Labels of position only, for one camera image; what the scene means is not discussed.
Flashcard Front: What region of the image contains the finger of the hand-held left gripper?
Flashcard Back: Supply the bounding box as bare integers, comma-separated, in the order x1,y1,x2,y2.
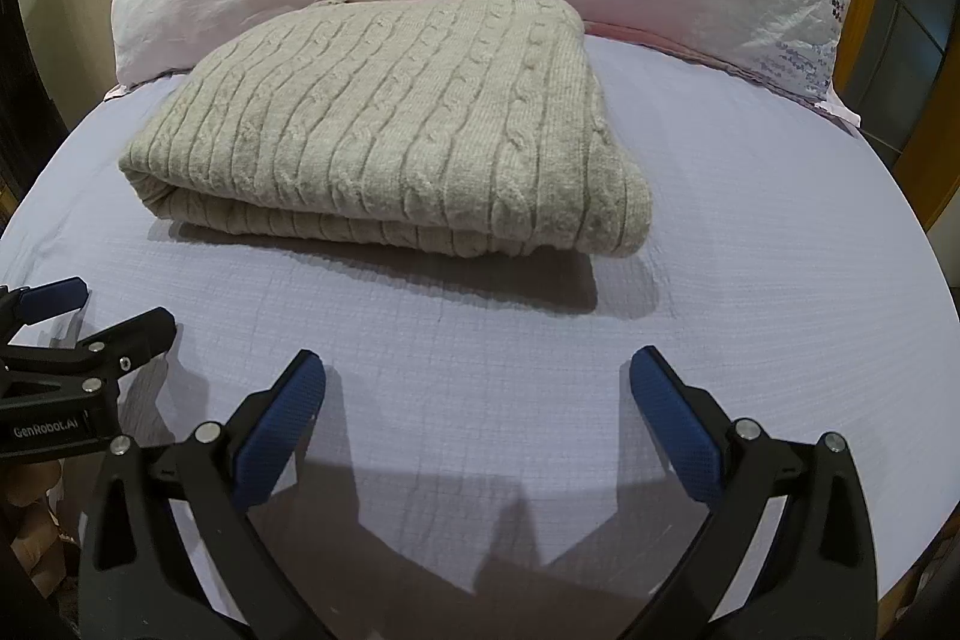
0,277,89,342
0,307,179,413

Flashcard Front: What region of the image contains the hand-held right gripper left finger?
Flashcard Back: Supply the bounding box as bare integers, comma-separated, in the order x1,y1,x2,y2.
75,349,338,640

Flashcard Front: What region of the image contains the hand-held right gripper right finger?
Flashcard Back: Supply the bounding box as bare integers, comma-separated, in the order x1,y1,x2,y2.
628,345,880,640

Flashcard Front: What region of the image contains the beige cable knit sweater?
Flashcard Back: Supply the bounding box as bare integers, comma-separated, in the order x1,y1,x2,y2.
118,0,652,259

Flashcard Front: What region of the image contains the brown cardboard box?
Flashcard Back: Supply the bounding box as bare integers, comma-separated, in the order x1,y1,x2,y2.
0,458,85,585

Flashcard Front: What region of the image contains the lavender bed sheet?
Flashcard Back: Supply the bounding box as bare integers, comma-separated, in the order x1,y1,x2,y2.
0,21,958,640

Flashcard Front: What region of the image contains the wooden headboard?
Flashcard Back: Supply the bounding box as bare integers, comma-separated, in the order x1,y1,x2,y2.
832,0,960,236

